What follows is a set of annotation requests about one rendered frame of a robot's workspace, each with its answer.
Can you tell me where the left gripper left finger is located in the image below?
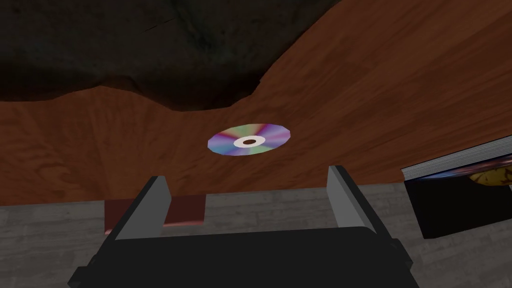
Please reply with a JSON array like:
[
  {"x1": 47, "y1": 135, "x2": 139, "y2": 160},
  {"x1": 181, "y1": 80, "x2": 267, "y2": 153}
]
[{"x1": 115, "y1": 175, "x2": 173, "y2": 241}]

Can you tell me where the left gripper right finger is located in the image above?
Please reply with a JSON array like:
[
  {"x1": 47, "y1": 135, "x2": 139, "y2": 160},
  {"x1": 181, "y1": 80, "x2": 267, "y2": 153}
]
[{"x1": 326, "y1": 164, "x2": 394, "y2": 241}]

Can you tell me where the brown wooden table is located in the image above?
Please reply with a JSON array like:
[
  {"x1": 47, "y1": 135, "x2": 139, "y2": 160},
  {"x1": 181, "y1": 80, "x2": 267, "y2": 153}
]
[{"x1": 0, "y1": 0, "x2": 512, "y2": 236}]

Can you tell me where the black book with yellow print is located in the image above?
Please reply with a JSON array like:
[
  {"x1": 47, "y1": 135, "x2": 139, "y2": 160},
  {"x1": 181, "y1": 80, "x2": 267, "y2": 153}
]
[{"x1": 400, "y1": 135, "x2": 512, "y2": 240}]

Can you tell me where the iridescent compact disc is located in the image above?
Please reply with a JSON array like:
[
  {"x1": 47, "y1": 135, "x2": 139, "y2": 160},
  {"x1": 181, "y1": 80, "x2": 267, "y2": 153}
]
[{"x1": 207, "y1": 123, "x2": 292, "y2": 157}]

